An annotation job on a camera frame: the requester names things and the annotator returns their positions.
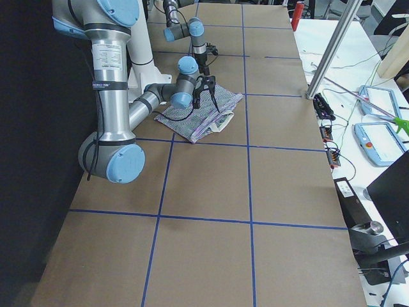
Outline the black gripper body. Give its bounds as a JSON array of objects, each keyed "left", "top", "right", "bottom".
[
  {"left": 192, "top": 75, "right": 216, "bottom": 109},
  {"left": 194, "top": 43, "right": 219, "bottom": 69}
]

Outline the striped polo shirt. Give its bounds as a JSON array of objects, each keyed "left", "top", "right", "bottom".
[{"left": 154, "top": 84, "right": 243, "bottom": 143}]

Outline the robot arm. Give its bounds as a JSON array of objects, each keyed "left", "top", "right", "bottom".
[
  {"left": 52, "top": 1, "right": 217, "bottom": 184},
  {"left": 162, "top": 0, "right": 218, "bottom": 76}
]

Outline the red cylinder tube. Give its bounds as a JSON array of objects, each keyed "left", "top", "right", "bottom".
[{"left": 291, "top": 1, "right": 305, "bottom": 32}]

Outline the black tool on table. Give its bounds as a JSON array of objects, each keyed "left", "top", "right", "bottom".
[{"left": 313, "top": 93, "right": 336, "bottom": 121}]

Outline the far blue teach pendant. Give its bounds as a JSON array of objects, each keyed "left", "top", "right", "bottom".
[{"left": 359, "top": 86, "right": 401, "bottom": 120}]

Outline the blue teach pendant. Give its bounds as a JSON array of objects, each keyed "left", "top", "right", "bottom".
[
  {"left": 359, "top": 86, "right": 401, "bottom": 120},
  {"left": 353, "top": 122, "right": 406, "bottom": 167}
]

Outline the near blue teach pendant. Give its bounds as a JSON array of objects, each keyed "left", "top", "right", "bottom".
[{"left": 353, "top": 122, "right": 406, "bottom": 167}]

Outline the metal reacher grabber tool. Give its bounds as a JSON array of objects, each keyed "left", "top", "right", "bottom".
[{"left": 324, "top": 77, "right": 409, "bottom": 135}]

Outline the black box device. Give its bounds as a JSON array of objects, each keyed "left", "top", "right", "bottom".
[{"left": 334, "top": 177, "right": 372, "bottom": 228}]

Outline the black monitor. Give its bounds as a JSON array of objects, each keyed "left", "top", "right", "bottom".
[{"left": 367, "top": 152, "right": 409, "bottom": 243}]

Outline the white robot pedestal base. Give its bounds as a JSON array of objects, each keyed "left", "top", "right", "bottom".
[{"left": 127, "top": 1, "right": 172, "bottom": 103}]

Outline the aluminium frame post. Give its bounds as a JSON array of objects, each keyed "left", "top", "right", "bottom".
[{"left": 306, "top": 0, "right": 362, "bottom": 100}]

